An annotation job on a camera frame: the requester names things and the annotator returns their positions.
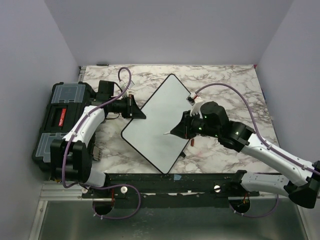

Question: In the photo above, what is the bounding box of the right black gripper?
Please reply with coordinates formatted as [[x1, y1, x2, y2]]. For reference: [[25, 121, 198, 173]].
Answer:
[[170, 109, 220, 140]]

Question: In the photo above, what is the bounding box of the black framed whiteboard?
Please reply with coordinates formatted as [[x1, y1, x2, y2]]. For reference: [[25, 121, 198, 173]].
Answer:
[[121, 74, 191, 174]]

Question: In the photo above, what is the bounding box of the black plastic toolbox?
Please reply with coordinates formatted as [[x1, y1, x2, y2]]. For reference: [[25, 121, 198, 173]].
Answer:
[[31, 81, 109, 172]]

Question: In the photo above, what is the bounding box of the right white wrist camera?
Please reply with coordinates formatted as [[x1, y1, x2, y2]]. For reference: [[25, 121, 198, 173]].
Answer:
[[186, 92, 204, 116]]

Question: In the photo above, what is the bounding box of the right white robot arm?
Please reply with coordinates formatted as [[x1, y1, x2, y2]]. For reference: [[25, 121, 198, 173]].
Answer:
[[169, 101, 320, 209]]

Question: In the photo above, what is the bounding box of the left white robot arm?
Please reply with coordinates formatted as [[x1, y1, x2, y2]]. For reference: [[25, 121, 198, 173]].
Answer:
[[50, 80, 146, 198]]

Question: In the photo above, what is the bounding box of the black mounting rail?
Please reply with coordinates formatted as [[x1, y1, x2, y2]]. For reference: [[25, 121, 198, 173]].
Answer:
[[82, 170, 259, 209]]

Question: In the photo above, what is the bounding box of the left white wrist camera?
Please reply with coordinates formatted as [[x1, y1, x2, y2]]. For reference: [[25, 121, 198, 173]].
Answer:
[[119, 81, 135, 98]]

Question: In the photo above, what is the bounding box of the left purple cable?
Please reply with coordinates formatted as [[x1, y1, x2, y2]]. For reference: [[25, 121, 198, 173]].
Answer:
[[61, 66, 142, 221]]

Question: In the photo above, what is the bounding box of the brown marker cap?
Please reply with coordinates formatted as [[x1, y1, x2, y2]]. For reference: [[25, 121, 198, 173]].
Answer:
[[190, 138, 195, 147]]

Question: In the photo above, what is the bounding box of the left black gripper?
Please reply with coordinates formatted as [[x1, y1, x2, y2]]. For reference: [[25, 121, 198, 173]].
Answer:
[[110, 94, 146, 119]]

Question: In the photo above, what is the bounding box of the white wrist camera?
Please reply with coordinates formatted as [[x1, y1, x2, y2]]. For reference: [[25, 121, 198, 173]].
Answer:
[[119, 81, 135, 98], [186, 92, 204, 116]]

